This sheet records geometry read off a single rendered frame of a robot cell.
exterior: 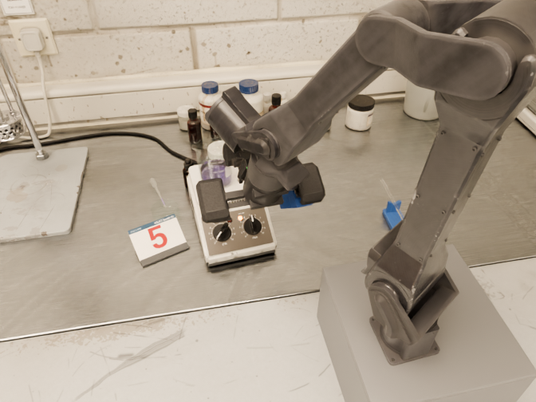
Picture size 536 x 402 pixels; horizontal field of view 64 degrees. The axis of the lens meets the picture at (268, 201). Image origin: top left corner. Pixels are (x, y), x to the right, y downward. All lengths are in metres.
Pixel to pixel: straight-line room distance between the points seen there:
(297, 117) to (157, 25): 0.77
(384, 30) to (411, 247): 0.20
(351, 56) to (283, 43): 0.85
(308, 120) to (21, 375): 0.54
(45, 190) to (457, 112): 0.87
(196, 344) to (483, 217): 0.61
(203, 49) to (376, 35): 0.88
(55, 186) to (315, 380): 0.68
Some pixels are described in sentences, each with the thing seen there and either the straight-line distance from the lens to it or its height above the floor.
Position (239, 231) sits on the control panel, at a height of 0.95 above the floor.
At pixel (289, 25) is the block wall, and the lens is 1.20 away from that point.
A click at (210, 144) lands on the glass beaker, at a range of 0.80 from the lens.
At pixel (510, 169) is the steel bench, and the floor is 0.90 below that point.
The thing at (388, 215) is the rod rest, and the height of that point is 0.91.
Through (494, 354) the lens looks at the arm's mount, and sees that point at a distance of 0.60.
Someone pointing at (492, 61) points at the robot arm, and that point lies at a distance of 0.29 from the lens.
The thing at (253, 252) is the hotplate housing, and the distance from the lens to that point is 0.77.
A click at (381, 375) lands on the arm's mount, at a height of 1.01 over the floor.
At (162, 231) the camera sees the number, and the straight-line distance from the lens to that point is 0.82.
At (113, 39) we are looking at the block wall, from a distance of 1.18.
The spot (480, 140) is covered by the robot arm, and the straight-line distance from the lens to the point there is 0.33.
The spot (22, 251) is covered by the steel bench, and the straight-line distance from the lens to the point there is 0.91.
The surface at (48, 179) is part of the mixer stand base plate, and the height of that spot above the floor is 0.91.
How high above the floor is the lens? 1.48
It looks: 40 degrees down
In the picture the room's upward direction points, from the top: straight up
